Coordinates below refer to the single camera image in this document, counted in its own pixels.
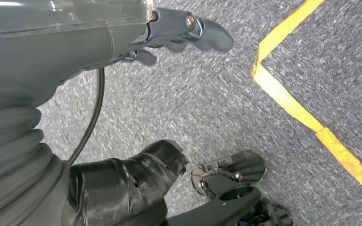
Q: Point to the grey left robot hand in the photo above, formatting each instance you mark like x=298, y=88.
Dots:
x=59, y=40

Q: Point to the yellow floor tape marking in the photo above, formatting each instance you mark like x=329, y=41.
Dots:
x=281, y=93

